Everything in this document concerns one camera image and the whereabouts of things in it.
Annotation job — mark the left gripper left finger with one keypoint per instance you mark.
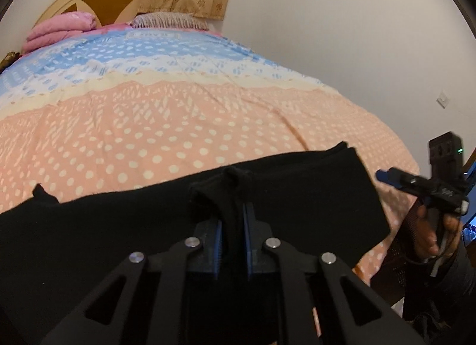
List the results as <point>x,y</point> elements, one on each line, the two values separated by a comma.
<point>140,300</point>

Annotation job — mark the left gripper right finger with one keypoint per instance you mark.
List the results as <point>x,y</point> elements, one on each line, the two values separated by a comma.
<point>299,298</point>

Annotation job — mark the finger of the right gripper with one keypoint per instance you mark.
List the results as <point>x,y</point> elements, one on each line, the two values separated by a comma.
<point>394,177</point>

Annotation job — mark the black pants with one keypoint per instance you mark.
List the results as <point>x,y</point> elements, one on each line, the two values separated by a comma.
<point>53,254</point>

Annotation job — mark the right hand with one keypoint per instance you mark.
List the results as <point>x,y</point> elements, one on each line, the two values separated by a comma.
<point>426,245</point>

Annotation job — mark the polka dot bed cover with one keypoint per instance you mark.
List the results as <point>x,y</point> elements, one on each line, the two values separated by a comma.
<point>118,110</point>

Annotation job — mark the brown patterned bag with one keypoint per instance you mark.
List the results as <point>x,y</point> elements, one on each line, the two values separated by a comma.
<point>8,60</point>

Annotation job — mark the striped pillow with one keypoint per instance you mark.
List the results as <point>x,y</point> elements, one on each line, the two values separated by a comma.
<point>169,20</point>

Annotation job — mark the folded pink blanket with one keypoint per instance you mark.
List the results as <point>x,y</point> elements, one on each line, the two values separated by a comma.
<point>57,28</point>

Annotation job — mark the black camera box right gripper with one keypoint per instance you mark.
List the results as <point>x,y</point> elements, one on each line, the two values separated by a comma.
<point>445,157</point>

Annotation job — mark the white wall switch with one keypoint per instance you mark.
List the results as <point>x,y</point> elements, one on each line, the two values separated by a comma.
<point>443,100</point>

